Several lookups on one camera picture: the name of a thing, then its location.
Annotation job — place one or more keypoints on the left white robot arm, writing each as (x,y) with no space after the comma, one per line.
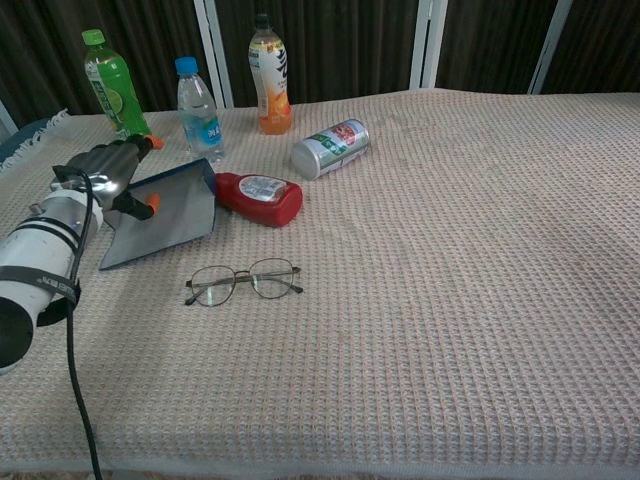
(40,250)

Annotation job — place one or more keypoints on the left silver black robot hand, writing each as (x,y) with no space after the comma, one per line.
(107,167)

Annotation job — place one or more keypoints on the dark folding screen white frame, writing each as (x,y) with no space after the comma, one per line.
(350,40)

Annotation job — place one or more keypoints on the green drink bottle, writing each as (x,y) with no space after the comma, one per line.
(117,90)

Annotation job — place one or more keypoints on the orange juice bottle black cap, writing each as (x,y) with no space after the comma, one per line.
(272,85)

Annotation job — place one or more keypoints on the beige waffle weave tablecloth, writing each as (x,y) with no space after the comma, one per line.
(450,300)

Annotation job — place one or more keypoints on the blue glasses case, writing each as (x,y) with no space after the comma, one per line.
(175,227)

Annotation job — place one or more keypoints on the red ketchup bottle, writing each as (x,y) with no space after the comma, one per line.
(265,202)

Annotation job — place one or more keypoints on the clear water bottle blue cap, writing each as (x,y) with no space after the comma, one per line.
(200,120)

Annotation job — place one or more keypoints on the thin metal-frame eyeglasses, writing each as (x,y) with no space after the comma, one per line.
(215,286)

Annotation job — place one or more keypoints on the white drink can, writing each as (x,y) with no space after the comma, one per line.
(330,147)

